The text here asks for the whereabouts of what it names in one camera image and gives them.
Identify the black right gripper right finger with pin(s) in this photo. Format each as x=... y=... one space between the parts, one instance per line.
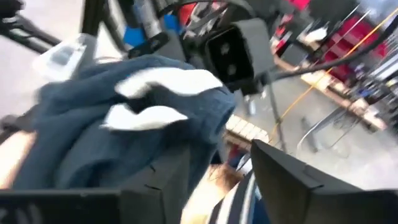
x=311 y=199

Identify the navy white striped fabric bin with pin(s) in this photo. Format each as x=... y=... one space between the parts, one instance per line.
x=236 y=202

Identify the clear plastic container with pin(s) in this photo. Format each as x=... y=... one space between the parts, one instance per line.
x=65 y=56

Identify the navy blue cloth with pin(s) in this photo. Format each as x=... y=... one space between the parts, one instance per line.
x=77 y=146

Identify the red tool cart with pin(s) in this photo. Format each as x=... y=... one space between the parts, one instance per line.
x=354 y=37

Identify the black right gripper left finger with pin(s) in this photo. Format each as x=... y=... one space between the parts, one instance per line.
x=93 y=208

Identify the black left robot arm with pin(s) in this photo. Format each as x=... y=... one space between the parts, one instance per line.
x=255 y=40

